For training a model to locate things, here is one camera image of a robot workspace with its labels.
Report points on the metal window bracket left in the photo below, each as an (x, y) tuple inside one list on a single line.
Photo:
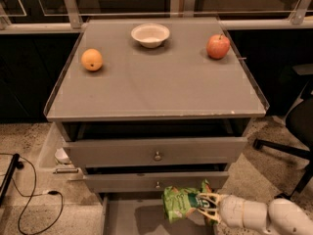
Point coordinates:
[(73, 14)]

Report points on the middle grey drawer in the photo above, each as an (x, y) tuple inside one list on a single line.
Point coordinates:
[(148, 182)]

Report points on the black office chair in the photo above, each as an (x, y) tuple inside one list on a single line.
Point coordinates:
[(299, 122)]

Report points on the orange fruit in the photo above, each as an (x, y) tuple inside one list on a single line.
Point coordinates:
[(92, 60)]

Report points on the metal window bracket right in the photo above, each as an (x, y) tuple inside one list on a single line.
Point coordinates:
[(298, 13)]

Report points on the red apple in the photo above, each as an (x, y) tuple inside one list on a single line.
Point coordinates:
[(217, 46)]

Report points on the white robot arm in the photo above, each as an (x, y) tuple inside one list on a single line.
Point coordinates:
[(280, 217)]

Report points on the top grey drawer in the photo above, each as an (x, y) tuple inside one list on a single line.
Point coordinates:
[(142, 152)]

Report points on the clear plastic bin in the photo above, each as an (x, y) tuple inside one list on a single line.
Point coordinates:
[(48, 163)]

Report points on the white paper bowl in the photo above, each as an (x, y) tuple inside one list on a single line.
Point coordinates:
[(150, 35)]

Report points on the bottom grey drawer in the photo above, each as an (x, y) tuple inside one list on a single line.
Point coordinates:
[(141, 213)]

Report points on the grey drawer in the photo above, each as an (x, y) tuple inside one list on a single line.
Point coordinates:
[(142, 152), (141, 213), (148, 182)]

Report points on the green rice chip bag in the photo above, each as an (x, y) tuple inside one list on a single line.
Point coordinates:
[(180, 203)]

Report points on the grey drawer cabinet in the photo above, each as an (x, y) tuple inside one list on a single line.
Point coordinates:
[(173, 91)]

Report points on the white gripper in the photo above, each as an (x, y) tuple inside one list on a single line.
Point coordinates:
[(231, 210)]

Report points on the black floor bar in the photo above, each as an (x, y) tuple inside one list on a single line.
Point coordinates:
[(8, 176)]

